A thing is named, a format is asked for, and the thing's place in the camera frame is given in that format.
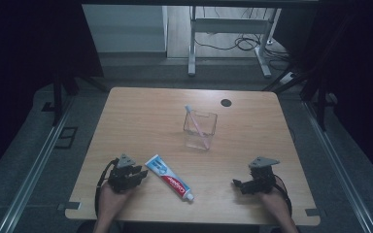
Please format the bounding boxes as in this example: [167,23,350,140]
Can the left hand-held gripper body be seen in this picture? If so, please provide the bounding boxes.
[107,153,137,194]

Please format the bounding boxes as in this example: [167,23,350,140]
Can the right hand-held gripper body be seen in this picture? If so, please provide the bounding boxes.
[248,156,281,195]

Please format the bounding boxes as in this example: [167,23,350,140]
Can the clear plastic cup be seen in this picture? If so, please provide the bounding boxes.
[183,109,219,151]

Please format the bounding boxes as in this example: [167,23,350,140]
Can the pink toothbrush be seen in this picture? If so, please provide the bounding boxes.
[184,104,211,150]

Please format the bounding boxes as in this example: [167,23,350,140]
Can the person's left hand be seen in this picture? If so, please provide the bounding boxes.
[96,182,134,222]

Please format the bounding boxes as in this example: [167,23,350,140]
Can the person's right hand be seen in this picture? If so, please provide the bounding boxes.
[257,186,291,218]

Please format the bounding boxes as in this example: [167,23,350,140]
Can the blue red toothpaste tube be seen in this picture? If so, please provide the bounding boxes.
[144,153,195,203]

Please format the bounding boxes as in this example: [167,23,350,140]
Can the black metal stand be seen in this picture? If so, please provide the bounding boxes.
[261,62,338,132]
[41,66,109,128]

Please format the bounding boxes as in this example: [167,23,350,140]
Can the white panel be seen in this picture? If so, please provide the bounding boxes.
[82,4,169,53]

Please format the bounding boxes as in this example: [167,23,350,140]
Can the dark curtain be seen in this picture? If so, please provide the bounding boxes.
[0,0,105,183]
[273,0,373,190]

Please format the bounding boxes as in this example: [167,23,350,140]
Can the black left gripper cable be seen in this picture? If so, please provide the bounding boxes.
[93,157,120,218]

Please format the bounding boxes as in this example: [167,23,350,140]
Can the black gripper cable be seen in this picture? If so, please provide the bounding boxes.
[273,174,293,217]
[93,157,120,218]

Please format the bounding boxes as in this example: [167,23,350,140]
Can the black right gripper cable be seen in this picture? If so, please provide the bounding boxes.
[273,174,293,217]

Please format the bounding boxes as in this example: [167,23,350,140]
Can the aluminium floor rail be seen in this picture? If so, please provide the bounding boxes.
[302,100,373,233]
[0,96,75,233]

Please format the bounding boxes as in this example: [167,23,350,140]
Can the black floor cables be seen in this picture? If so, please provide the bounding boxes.
[193,7,293,71]

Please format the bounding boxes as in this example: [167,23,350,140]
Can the white desk frame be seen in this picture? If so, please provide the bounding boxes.
[186,6,284,79]

